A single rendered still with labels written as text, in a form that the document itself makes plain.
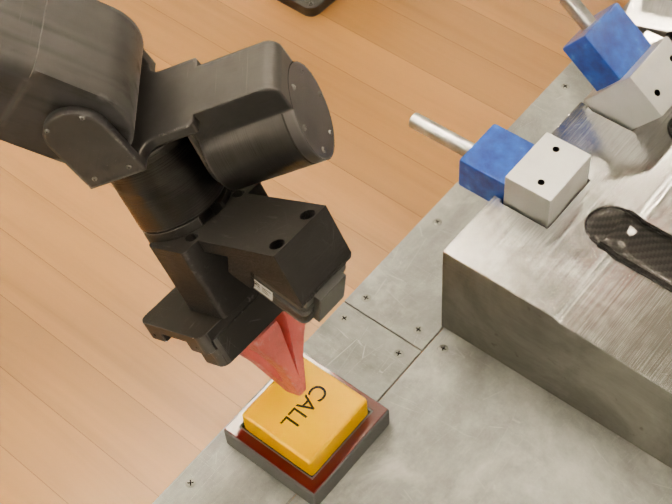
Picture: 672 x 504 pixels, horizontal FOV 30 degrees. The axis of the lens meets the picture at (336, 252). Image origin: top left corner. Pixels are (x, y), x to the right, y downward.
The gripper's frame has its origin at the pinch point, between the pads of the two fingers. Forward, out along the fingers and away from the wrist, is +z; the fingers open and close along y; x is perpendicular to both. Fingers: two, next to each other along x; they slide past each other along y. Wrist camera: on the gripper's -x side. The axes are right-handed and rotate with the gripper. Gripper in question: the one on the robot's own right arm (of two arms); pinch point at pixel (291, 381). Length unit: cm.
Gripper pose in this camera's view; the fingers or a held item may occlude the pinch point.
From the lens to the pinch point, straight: 81.1
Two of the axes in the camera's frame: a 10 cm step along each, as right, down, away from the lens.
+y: 6.3, -6.3, 4.5
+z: 4.2, 7.6, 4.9
